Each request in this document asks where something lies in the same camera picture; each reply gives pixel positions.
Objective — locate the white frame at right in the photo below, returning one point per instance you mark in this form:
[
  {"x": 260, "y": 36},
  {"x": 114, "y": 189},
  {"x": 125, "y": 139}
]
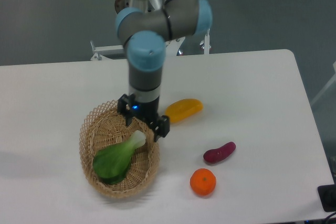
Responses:
[{"x": 324, "y": 89}]

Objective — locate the purple sweet potato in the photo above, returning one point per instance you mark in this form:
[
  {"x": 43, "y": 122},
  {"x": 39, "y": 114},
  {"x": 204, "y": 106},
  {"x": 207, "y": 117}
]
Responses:
[{"x": 214, "y": 156}]

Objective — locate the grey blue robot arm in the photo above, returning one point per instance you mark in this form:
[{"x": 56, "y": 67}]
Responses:
[{"x": 143, "y": 35}]

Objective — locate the woven wicker basket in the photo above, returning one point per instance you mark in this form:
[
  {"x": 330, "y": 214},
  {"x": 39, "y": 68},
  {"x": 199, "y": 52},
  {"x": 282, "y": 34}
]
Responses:
[{"x": 104, "y": 126}]

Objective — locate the green bok choy vegetable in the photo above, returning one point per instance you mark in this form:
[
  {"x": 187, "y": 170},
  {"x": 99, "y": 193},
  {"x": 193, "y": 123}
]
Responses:
[{"x": 112, "y": 163}]

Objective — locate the yellow mango fruit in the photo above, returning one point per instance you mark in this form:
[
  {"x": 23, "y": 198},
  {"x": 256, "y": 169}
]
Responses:
[{"x": 183, "y": 109}]

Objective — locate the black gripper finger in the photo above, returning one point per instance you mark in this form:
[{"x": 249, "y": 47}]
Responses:
[
  {"x": 125, "y": 107},
  {"x": 160, "y": 126}
]

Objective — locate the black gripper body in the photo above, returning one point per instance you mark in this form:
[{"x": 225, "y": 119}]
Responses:
[{"x": 145, "y": 111}]

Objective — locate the orange mandarin fruit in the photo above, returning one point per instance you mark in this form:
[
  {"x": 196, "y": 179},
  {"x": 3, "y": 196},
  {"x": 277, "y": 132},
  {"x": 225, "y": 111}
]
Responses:
[{"x": 203, "y": 182}]

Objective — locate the black device at edge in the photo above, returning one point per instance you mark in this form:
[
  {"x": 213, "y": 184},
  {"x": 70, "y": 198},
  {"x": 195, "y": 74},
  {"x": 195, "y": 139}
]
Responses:
[{"x": 327, "y": 197}]

